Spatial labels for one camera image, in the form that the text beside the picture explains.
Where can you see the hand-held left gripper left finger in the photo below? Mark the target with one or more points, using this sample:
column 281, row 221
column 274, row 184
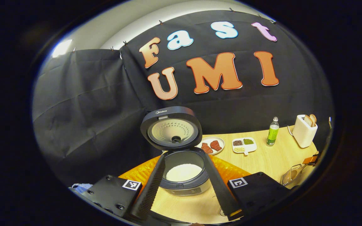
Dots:
column 151, row 191

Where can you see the red meat piece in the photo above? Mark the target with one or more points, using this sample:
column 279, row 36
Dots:
column 216, row 145
column 206, row 148

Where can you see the white divided dish of beans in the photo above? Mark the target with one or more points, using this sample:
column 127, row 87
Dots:
column 244, row 146

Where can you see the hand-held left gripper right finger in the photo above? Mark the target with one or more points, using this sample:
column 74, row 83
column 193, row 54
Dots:
column 220, row 191

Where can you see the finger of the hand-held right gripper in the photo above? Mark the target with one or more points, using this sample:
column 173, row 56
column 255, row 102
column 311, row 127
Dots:
column 310, row 159

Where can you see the black backdrop cloth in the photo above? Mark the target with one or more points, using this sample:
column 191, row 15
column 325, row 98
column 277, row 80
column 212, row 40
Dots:
column 90, row 110

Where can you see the person's blue jeans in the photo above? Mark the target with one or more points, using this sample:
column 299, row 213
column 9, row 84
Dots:
column 82, row 188

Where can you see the ceiling light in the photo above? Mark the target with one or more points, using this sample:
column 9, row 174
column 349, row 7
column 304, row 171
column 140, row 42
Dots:
column 62, row 48

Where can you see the white toaster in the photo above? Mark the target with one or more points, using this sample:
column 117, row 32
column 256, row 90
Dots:
column 303, row 135

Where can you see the clear bottle with green label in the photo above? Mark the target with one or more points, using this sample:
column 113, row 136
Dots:
column 272, row 133

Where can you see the round white plate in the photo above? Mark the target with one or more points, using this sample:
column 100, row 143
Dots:
column 211, row 139

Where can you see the black rice cooker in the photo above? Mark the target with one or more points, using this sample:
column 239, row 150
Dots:
column 171, row 114

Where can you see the toasted bread slice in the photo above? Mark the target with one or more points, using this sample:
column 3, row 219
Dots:
column 313, row 118
column 308, row 121

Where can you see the white rice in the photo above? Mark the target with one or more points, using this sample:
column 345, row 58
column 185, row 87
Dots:
column 184, row 172

